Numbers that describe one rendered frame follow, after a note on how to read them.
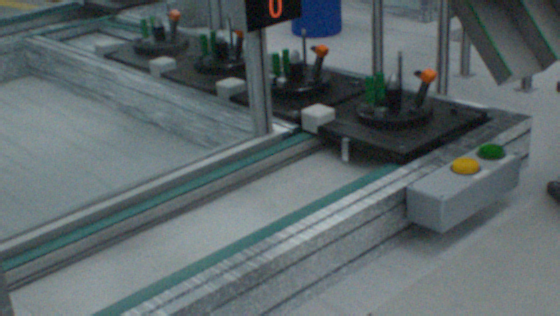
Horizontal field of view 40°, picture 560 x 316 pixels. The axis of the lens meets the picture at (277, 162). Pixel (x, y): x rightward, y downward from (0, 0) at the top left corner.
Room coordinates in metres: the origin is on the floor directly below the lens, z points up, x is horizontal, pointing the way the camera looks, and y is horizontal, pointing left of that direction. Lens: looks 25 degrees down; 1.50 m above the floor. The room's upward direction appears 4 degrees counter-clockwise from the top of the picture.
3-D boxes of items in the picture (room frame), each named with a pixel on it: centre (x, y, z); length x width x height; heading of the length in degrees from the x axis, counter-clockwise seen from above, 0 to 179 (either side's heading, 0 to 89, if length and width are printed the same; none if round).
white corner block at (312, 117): (1.31, -0.08, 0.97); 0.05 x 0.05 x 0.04; 41
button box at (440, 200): (1.08, -0.30, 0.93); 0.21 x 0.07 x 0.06; 131
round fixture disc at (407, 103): (1.30, -0.22, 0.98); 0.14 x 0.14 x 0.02
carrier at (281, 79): (1.49, -0.05, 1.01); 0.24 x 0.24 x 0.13; 41
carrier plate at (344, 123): (1.30, -0.22, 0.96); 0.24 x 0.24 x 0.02; 41
